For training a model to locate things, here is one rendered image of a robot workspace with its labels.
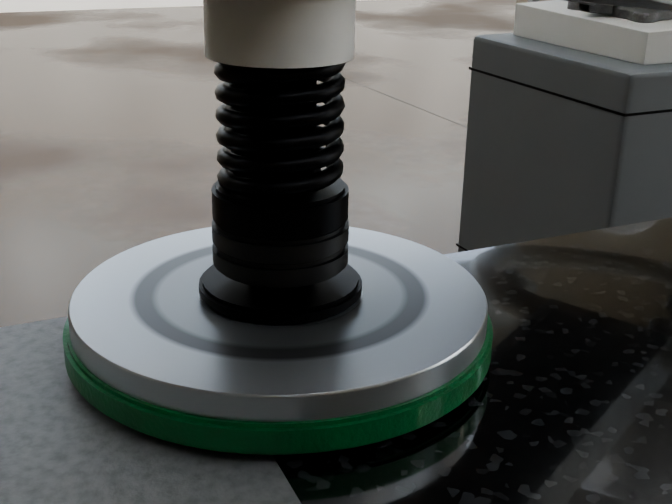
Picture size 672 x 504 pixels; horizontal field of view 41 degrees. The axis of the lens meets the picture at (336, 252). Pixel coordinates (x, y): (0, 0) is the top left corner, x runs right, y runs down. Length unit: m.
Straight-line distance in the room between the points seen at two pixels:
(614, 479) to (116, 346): 0.22
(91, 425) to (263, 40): 0.19
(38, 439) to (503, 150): 1.28
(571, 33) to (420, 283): 1.11
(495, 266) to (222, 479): 0.28
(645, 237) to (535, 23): 0.99
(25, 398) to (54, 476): 0.07
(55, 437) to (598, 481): 0.23
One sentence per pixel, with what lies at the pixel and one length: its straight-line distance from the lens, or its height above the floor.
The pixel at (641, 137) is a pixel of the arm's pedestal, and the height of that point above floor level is 0.70.
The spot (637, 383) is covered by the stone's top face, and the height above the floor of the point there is 0.80.
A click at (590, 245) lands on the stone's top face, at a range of 0.65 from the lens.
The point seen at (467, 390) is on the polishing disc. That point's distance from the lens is 0.43.
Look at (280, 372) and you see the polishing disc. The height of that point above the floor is 0.84.
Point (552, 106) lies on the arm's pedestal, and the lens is 1.50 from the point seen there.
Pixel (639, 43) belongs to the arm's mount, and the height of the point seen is 0.83.
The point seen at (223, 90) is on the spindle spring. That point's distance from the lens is 0.43.
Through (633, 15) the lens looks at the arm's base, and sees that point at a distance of 1.53.
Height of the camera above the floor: 1.03
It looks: 22 degrees down
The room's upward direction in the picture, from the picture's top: 1 degrees clockwise
